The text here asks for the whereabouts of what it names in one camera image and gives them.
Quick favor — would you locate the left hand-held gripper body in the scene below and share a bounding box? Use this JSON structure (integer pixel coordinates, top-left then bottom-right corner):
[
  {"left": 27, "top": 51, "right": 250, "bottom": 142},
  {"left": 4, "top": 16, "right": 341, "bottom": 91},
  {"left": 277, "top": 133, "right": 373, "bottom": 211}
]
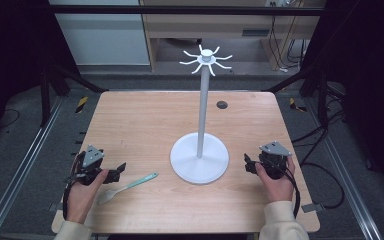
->
[{"left": 69, "top": 144, "right": 106, "bottom": 186}]

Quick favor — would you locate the person's right hand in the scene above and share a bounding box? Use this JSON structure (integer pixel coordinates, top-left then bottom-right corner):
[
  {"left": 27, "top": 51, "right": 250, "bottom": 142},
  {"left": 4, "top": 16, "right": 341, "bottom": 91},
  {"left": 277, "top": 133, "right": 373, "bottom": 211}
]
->
[{"left": 254, "top": 155, "right": 297, "bottom": 204}]

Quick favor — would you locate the person's left hand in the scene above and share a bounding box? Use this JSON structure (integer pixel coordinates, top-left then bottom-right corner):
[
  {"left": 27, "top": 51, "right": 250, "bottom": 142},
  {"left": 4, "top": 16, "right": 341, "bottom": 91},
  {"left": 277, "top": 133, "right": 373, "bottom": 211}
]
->
[{"left": 65, "top": 168, "right": 110, "bottom": 225}]

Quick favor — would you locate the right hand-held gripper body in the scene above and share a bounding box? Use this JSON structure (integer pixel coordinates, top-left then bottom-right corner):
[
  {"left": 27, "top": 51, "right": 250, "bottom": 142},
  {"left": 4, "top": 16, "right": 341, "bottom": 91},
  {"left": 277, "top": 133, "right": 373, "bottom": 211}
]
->
[{"left": 258, "top": 140, "right": 293, "bottom": 180}]

